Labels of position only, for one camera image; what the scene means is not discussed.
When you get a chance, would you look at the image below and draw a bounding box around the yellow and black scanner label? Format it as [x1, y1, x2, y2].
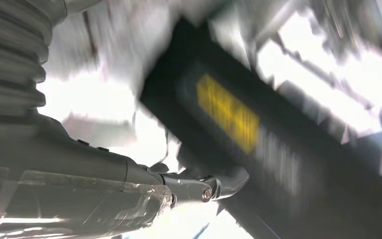
[178, 62, 307, 199]

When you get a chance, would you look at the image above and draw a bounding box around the black inbound scanner machine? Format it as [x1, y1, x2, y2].
[140, 16, 382, 239]

